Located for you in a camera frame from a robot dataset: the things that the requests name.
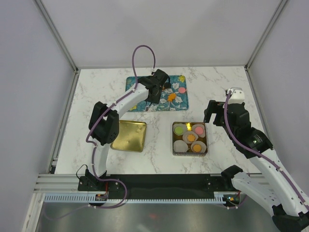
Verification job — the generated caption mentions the orange flower cookie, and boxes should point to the orange flower cookie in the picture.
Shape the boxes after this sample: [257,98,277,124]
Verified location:
[187,134,196,143]

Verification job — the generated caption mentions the orange round cookie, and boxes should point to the orange round cookie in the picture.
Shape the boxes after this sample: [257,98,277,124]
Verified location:
[192,144,202,153]

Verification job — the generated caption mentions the green cookie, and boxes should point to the green cookie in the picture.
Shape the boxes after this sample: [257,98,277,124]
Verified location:
[174,126,183,135]

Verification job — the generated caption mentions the metal tongs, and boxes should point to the metal tongs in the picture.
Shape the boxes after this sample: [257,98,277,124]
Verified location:
[145,103,152,112]

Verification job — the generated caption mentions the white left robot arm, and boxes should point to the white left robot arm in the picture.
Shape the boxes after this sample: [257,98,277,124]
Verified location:
[86,69,170,190]

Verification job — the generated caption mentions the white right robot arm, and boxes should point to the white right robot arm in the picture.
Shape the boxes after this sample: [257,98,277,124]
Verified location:
[204,100,309,232]

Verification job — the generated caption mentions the black round cookie right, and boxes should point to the black round cookie right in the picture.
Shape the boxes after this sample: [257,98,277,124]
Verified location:
[163,83,171,89]

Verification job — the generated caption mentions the orange fish cookie centre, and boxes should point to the orange fish cookie centre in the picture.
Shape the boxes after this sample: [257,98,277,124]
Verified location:
[168,93,176,102]

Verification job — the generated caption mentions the white paper cup top-right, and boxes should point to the white paper cup top-right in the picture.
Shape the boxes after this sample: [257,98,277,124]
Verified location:
[192,124,206,138]

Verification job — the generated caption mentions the pink round cookie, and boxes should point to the pink round cookie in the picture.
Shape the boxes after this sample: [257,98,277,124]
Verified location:
[178,87,186,94]

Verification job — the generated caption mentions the teal floral tray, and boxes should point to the teal floral tray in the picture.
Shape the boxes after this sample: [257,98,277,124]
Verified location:
[129,75,189,112]

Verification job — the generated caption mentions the dark cookie tin box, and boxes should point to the dark cookie tin box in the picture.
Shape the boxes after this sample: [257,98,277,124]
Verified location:
[172,122,208,157]

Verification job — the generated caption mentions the white paper cup bottom-right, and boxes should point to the white paper cup bottom-right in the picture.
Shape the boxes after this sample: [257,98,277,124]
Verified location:
[190,141,207,153]

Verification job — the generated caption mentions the white paper cup centre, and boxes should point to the white paper cup centre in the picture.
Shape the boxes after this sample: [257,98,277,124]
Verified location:
[183,131,198,144]

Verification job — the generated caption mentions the white paper cup bottom-left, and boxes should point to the white paper cup bottom-left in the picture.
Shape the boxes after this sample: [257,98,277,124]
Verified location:
[173,140,188,153]

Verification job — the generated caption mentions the gold tin lid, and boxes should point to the gold tin lid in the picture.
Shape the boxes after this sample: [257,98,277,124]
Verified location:
[111,120,147,152]

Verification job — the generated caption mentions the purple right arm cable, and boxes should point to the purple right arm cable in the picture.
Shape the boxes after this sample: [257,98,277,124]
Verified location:
[224,90,309,210]

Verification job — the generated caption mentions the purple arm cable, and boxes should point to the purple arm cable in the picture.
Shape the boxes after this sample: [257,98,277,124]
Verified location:
[224,90,309,210]
[85,45,157,182]

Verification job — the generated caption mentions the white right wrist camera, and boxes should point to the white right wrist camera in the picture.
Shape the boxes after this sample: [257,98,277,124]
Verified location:
[226,87,245,104]

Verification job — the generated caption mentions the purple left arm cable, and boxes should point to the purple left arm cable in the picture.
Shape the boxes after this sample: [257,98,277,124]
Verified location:
[85,45,157,182]

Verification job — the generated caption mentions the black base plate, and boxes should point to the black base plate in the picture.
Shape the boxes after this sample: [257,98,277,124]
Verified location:
[78,173,237,199]

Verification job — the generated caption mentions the aluminium frame rail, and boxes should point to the aluminium frame rail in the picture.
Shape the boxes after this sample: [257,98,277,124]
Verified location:
[34,174,79,193]

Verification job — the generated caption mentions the white slotted cable duct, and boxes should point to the white slotted cable duct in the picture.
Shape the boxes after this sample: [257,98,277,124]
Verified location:
[44,193,226,204]

